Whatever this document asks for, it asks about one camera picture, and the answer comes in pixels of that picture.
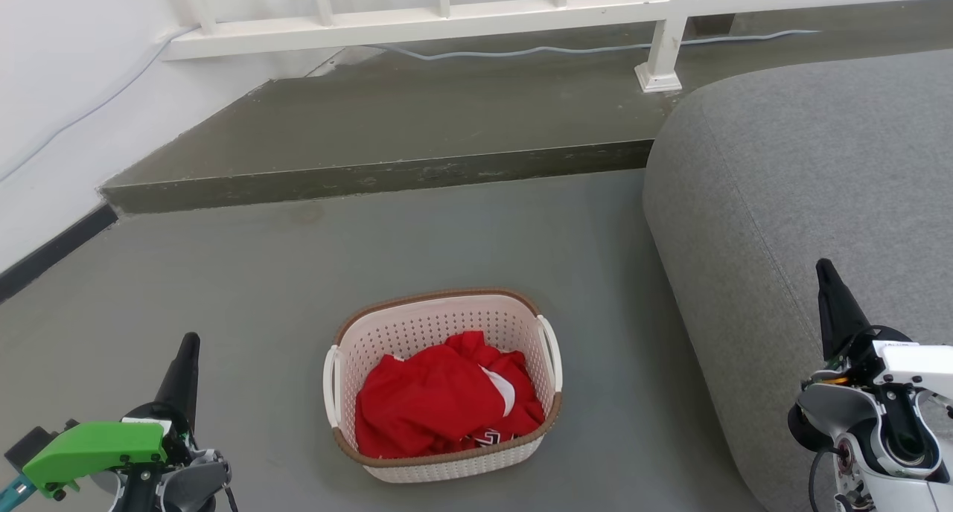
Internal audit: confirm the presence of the red garment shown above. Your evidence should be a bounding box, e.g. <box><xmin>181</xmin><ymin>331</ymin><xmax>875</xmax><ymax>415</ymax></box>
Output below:
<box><xmin>354</xmin><ymin>330</ymin><xmax>546</xmax><ymax>459</ymax></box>

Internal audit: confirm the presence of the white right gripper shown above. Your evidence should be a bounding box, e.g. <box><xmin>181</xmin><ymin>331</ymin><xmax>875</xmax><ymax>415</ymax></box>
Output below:
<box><xmin>815</xmin><ymin>257</ymin><xmax>953</xmax><ymax>401</ymax></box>

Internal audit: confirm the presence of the light blue floor cable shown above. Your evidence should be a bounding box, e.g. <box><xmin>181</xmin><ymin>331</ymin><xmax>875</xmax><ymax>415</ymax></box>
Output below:
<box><xmin>365</xmin><ymin>28</ymin><xmax>820</xmax><ymax>60</ymax></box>

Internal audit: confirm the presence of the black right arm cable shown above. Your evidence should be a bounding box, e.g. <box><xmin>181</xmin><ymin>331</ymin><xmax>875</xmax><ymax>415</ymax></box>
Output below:
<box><xmin>808</xmin><ymin>445</ymin><xmax>846</xmax><ymax>512</ymax></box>

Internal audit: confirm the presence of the white wooden railing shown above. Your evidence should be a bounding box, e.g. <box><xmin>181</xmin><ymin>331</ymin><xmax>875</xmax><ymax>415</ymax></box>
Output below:
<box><xmin>162</xmin><ymin>0</ymin><xmax>953</xmax><ymax>94</ymax></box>

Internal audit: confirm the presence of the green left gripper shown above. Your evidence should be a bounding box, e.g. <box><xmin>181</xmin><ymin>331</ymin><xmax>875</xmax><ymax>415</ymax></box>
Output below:
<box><xmin>22</xmin><ymin>332</ymin><xmax>200</xmax><ymax>498</ymax></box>

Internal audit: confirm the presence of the white perforated laundry basket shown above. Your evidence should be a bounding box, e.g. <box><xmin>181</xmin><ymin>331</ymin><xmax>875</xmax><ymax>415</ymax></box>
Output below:
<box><xmin>322</xmin><ymin>287</ymin><xmax>564</xmax><ymax>484</ymax></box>

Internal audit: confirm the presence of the grey fabric sofa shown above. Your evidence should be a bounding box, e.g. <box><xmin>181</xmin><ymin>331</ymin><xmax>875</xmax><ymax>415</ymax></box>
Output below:
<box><xmin>643</xmin><ymin>48</ymin><xmax>953</xmax><ymax>512</ymax></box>

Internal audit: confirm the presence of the left camera cable teal plug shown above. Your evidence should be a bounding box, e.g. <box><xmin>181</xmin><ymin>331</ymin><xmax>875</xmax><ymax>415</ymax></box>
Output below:
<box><xmin>0</xmin><ymin>473</ymin><xmax>34</xmax><ymax>507</ymax></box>

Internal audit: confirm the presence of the black wall baseboard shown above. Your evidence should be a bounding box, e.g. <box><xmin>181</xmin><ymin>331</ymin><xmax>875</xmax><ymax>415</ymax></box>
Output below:
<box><xmin>0</xmin><ymin>203</ymin><xmax>120</xmax><ymax>304</ymax></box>

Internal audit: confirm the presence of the light blue wall cable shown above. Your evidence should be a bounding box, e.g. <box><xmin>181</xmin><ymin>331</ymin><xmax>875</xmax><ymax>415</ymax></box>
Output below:
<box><xmin>0</xmin><ymin>27</ymin><xmax>198</xmax><ymax>182</ymax></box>

